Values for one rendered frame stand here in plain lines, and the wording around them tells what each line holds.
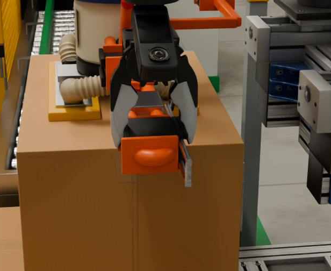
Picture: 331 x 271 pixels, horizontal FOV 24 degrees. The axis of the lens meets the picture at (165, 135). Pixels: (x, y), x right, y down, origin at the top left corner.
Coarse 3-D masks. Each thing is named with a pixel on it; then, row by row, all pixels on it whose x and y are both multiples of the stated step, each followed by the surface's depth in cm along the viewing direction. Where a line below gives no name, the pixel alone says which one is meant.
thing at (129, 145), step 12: (132, 120) 106; (144, 120) 106; (156, 120) 106; (168, 120) 106; (132, 132) 102; (144, 132) 102; (156, 132) 102; (168, 132) 102; (132, 144) 100; (144, 144) 100; (156, 144) 100; (168, 144) 101; (132, 156) 101; (132, 168) 101; (144, 168) 102; (156, 168) 102; (168, 168) 102
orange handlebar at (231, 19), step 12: (216, 0) 183; (228, 12) 171; (180, 24) 164; (192, 24) 165; (204, 24) 165; (216, 24) 166; (228, 24) 166; (240, 24) 167; (108, 36) 152; (132, 84) 124; (144, 156) 99; (156, 156) 99; (168, 156) 100
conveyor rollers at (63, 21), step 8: (40, 16) 404; (56, 16) 404; (64, 16) 405; (72, 16) 405; (56, 24) 388; (64, 24) 388; (72, 24) 389; (40, 32) 371; (56, 32) 371; (64, 32) 372; (40, 40) 362; (56, 40) 356; (32, 48) 346; (56, 48) 346; (16, 144) 246; (16, 168) 229
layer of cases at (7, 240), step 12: (0, 216) 198; (12, 216) 198; (0, 228) 192; (12, 228) 192; (0, 240) 187; (12, 240) 187; (0, 252) 181; (12, 252) 181; (0, 264) 177; (12, 264) 177
